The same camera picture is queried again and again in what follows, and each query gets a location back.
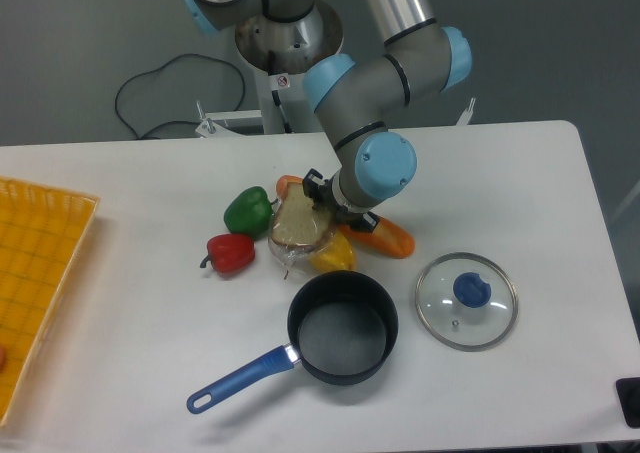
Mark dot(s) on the black saucepan blue handle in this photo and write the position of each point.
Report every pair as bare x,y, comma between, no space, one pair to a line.
342,326

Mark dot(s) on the red bell pepper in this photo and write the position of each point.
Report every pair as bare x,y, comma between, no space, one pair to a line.
228,254

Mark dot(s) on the yellow woven basket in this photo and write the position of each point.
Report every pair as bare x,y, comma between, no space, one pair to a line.
42,231

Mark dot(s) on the yellow bell pepper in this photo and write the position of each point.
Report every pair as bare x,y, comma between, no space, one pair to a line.
336,255

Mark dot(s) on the green bell pepper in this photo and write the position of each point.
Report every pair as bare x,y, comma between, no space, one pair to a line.
249,213

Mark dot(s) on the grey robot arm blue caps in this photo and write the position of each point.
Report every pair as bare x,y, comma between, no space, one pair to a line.
374,166

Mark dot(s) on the glass lid blue knob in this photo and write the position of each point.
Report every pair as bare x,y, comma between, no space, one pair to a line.
466,301

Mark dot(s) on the toast slice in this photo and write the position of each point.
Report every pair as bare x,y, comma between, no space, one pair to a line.
299,228

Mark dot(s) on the black device at table edge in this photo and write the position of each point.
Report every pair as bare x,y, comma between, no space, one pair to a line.
628,391

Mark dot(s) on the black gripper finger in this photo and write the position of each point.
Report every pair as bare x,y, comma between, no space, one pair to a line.
313,187
364,222

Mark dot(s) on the orange baguette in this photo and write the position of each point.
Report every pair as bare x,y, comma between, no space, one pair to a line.
388,239

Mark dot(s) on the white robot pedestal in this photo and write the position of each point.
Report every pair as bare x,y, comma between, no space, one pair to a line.
280,103

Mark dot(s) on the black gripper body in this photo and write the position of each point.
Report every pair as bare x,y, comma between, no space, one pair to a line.
341,210

